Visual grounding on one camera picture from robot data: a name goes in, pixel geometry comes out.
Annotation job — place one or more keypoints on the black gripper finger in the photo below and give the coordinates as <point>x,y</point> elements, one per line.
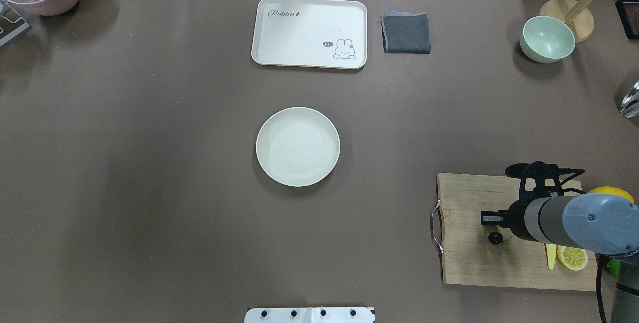
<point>494,218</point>

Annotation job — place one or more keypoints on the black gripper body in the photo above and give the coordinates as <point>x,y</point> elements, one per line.
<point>516,219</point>

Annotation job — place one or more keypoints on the dark red cherry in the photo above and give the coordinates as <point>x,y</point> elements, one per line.
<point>495,237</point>

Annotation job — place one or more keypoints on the beige round plate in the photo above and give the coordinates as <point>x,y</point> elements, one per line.
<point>298,146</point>

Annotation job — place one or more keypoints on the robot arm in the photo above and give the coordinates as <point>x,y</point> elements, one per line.
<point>605,224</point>

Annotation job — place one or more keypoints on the white rabbit tray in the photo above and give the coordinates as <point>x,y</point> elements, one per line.
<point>310,33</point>

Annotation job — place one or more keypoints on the bamboo cutting board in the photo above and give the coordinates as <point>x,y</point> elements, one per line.
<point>470,259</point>

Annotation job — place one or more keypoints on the yellow plastic knife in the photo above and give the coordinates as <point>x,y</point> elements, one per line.
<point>550,252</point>

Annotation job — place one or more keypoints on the lower lemon slice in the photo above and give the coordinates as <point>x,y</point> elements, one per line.
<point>572,258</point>

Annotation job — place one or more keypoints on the upper whole lemon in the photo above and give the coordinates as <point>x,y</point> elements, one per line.
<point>613,190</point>

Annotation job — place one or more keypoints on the green lime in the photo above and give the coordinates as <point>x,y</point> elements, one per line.
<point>613,266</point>

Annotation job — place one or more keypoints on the steel ice scoop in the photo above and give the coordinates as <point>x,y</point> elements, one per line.
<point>629,105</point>

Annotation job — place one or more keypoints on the mint green bowl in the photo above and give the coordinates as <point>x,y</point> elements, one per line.
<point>545,39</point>

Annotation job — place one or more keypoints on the grey folded cloth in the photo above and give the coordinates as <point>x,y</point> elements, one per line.
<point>406,33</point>

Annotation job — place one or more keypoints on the wooden cup rack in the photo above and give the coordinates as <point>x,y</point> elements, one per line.
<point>574,14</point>

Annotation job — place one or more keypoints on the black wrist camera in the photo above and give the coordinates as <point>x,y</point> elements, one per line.
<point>537,180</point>

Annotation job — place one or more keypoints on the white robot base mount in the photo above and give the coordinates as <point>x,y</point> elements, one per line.
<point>310,315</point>

